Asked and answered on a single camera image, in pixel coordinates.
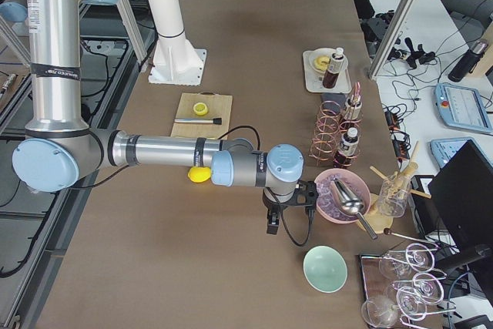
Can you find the metal ice scoop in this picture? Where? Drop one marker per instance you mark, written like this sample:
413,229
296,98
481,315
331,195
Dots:
350,204

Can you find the yellow lemon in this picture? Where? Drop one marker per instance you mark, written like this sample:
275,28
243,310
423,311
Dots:
199,174

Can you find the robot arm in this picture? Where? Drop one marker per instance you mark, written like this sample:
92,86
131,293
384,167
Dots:
60,148

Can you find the blue teach pendant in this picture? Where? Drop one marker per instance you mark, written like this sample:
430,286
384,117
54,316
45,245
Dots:
444,149
462,108

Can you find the aluminium frame post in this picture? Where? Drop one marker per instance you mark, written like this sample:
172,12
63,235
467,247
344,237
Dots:
389,38

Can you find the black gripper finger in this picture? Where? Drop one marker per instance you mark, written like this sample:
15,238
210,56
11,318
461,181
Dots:
273,221

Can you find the white serving tray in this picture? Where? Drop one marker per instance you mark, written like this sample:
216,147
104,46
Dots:
313,80

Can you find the bamboo cutting board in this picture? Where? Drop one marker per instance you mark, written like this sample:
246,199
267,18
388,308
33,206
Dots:
219,106

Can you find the black monitor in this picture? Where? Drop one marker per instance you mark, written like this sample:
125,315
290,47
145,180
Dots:
462,195

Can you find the clear ice cubes pile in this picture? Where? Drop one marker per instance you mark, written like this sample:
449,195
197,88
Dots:
327,196

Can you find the wooden glass holder stand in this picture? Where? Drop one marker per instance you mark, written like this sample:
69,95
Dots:
382,222

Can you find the black tray with glasses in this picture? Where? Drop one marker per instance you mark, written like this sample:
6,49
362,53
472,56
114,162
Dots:
375,283

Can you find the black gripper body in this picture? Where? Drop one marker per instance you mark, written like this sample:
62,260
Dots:
270,203

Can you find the ring donut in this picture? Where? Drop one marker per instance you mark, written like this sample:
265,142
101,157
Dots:
322,62

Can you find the pink bowl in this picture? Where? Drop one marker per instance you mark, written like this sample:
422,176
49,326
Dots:
327,213

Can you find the clear glass beaker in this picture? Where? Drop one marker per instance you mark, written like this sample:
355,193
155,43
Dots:
392,200

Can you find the grey folded cloth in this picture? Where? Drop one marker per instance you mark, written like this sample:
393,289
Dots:
338,98

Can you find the steel muddler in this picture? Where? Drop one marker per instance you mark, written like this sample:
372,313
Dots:
198,121

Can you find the mint green bowl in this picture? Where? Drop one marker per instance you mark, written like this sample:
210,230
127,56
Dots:
325,269

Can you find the wine glass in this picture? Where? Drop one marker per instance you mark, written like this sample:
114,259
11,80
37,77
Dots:
404,264
413,296
380,312

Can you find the copper wire bottle rack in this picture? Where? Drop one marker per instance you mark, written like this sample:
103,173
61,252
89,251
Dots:
327,132

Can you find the lemon half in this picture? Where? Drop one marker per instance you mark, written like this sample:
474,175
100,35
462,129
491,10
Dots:
200,108

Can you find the white plate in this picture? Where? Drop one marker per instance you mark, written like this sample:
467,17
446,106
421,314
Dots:
318,52

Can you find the black thermos bottle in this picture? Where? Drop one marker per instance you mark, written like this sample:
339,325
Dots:
468,61

